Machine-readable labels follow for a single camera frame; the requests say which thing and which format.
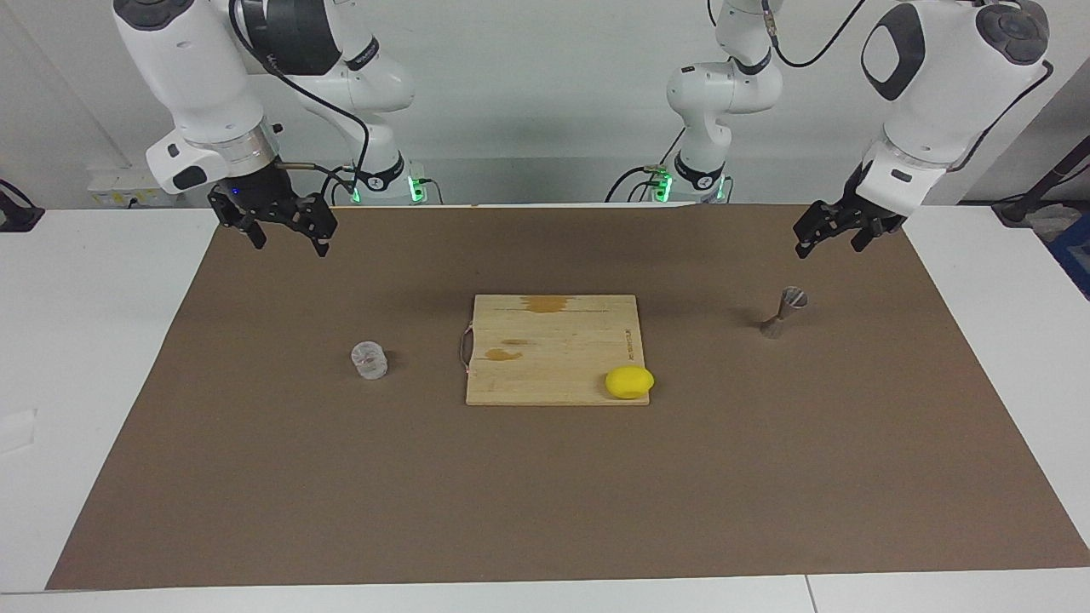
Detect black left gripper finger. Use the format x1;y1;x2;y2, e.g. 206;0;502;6
852;216;906;253
794;202;852;260

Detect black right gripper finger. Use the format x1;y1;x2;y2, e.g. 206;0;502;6
292;193;339;258
208;188;267;250

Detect steel double jigger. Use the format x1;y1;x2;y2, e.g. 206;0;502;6
760;287;810;340

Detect clear glass cup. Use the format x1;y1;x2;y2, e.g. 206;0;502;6
351;341;389;381

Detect black stand leg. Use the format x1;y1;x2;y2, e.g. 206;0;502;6
992;136;1090;227

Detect yellow lemon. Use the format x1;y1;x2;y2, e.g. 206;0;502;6
605;366;656;400

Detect wooden cutting board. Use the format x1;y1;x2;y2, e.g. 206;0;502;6
460;295;651;407

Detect white paper piece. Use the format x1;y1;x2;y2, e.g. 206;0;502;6
0;409;39;454

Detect brown table mat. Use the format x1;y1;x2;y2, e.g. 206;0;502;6
47;203;1090;590

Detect white wall power strip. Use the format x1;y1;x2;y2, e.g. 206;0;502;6
88;166;184;209

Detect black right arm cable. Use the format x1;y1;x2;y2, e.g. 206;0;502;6
227;0;372;203

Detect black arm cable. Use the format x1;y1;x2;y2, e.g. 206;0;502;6
762;0;1057;175
227;0;372;203

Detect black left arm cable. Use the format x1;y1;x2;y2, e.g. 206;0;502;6
762;0;1057;175

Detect black base power cables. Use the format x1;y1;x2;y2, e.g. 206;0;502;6
605;128;733;204

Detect black clamp mount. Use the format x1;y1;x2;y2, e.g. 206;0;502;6
0;179;45;232

